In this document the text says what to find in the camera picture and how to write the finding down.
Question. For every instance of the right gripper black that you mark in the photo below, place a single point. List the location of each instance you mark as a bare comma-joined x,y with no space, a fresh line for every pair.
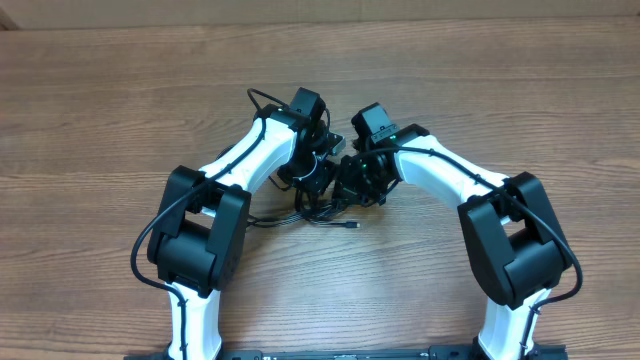
349,193

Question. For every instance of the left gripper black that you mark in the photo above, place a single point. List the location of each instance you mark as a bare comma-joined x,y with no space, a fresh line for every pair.
315,184

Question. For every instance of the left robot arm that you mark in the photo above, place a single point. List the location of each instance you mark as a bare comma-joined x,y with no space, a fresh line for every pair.
197,236

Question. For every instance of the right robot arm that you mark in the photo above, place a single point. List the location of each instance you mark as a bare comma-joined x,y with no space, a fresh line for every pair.
515,246

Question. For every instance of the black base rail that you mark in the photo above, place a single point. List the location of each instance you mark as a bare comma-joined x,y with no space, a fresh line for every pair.
345,355

